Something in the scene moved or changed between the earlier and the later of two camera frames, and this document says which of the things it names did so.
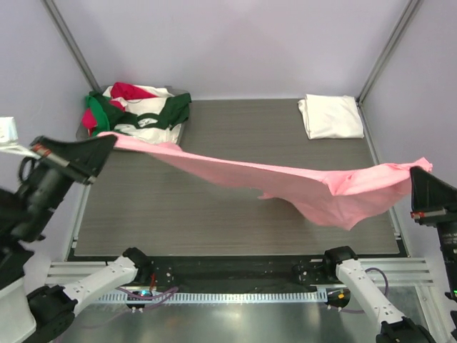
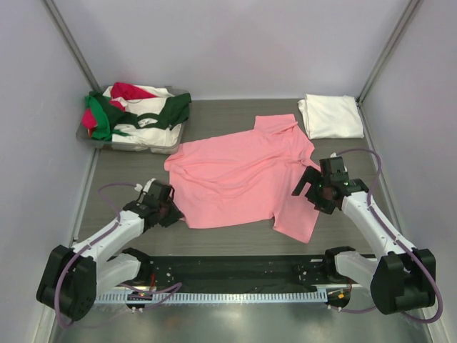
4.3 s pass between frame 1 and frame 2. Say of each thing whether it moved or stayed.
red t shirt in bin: stayed
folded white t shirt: stayed
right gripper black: moved
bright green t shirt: stayed
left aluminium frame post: stayed
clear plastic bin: stayed
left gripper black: moved
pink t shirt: moved
